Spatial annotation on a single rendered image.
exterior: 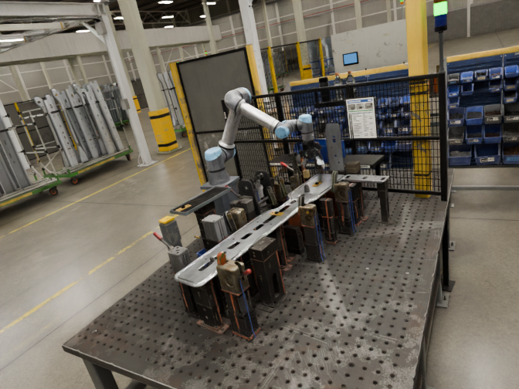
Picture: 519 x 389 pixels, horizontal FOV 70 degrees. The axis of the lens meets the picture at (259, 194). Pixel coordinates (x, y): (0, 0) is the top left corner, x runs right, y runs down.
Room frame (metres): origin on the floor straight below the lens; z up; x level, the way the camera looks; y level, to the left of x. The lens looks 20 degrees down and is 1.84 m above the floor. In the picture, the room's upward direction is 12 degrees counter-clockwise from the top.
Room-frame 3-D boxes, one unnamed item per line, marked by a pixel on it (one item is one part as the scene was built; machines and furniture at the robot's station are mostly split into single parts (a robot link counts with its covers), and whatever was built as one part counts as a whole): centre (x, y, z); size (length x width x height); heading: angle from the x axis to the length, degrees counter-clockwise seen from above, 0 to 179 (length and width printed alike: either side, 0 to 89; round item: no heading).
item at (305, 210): (1.87, -0.24, 0.87); 0.12 x 0.09 x 0.35; 48
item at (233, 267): (1.38, 0.18, 0.88); 0.15 x 0.11 x 0.36; 48
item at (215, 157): (2.47, 0.25, 1.27); 0.13 x 0.12 x 0.14; 151
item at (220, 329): (1.48, 0.35, 0.84); 0.18 x 0.06 x 0.29; 48
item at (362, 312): (2.19, -0.24, 0.68); 2.56 x 1.61 x 0.04; 147
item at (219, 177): (2.47, 0.25, 1.15); 0.15 x 0.15 x 0.10
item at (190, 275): (1.92, -0.07, 1.00); 1.38 x 0.22 x 0.02; 138
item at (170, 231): (1.80, 0.50, 0.92); 0.08 x 0.08 x 0.44; 48
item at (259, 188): (2.15, 0.01, 0.94); 0.18 x 0.13 x 0.49; 138
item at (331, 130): (2.48, -0.57, 1.17); 0.12 x 0.01 x 0.34; 48
